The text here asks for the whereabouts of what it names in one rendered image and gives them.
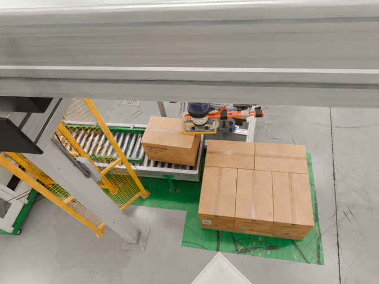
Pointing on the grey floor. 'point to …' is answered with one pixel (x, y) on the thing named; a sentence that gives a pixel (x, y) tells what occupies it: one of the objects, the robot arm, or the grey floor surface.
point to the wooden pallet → (252, 232)
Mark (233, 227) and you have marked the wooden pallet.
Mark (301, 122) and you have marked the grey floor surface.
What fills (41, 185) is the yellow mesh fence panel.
